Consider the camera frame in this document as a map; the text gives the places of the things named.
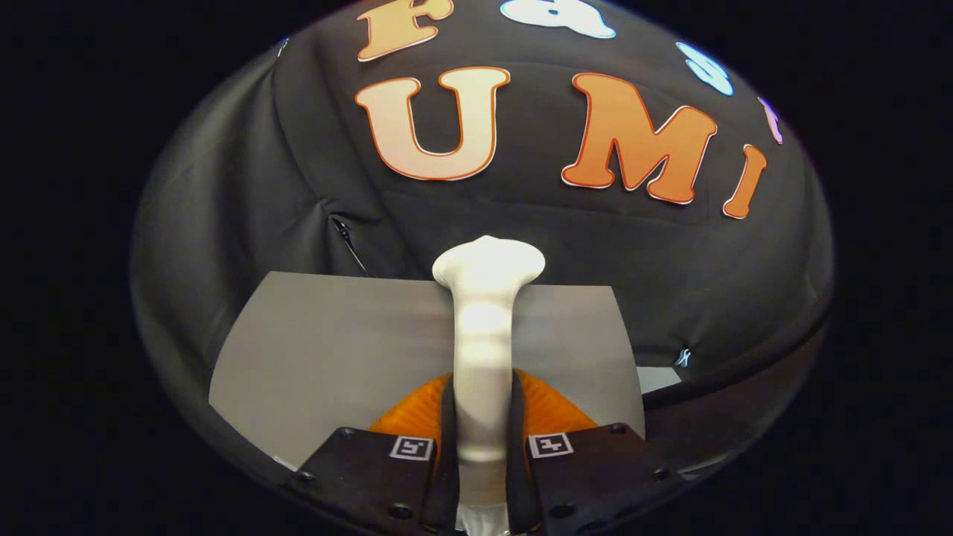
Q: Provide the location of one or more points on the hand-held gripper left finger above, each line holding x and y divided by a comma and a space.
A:
449, 476

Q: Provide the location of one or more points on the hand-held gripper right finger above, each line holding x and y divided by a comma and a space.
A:
519, 484

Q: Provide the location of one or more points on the grey drawer cabinet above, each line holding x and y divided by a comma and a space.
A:
335, 350

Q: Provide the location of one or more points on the light blue clip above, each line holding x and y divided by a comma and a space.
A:
683, 358

